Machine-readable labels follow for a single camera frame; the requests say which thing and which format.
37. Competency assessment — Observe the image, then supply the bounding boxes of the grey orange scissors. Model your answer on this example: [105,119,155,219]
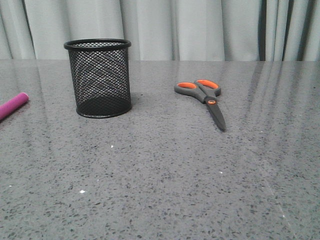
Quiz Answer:
[174,79,226,131]

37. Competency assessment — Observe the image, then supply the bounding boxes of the light grey curtain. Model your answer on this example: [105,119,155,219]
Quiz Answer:
[0,0,320,61]

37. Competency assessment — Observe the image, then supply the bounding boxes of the black mesh pen cup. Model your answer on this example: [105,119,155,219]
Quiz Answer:
[63,38,132,118]

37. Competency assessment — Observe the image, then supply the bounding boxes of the pink marker pen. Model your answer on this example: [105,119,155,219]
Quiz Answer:
[0,92,29,121]

